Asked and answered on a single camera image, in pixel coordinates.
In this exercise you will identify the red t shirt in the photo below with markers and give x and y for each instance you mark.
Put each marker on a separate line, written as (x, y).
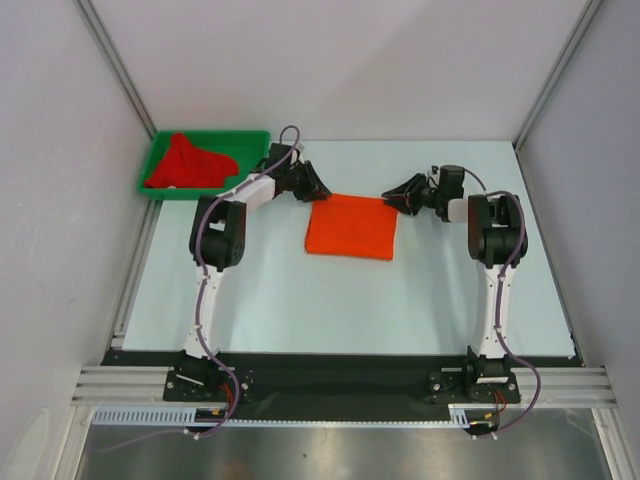
(185, 166)

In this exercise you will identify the orange t shirt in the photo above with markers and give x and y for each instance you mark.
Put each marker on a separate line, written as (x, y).
(352, 226)

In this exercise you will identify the green plastic tray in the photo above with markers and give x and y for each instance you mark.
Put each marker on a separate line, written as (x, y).
(246, 147)

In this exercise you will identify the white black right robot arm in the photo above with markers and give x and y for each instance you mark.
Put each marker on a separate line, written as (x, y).
(497, 242)

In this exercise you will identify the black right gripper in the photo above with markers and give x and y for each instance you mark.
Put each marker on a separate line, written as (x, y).
(399, 195)

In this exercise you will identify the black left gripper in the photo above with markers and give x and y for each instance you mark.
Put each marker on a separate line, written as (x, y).
(312, 182)

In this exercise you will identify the aluminium corner post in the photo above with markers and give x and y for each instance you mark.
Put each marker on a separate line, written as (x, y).
(107, 48)
(569, 50)

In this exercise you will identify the left aluminium corner post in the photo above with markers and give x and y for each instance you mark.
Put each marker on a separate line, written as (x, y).
(107, 48)

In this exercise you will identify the aluminium front frame rail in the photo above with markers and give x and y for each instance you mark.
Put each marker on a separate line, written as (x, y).
(578, 387)

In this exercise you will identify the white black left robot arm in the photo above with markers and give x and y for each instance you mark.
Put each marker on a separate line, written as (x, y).
(217, 244)

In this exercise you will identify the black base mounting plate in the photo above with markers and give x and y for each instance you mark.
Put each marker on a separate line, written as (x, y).
(357, 386)

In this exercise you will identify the grey slotted cable duct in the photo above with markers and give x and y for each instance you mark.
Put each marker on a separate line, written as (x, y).
(207, 417)

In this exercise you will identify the right aluminium corner post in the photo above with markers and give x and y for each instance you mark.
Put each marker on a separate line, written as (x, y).
(569, 50)

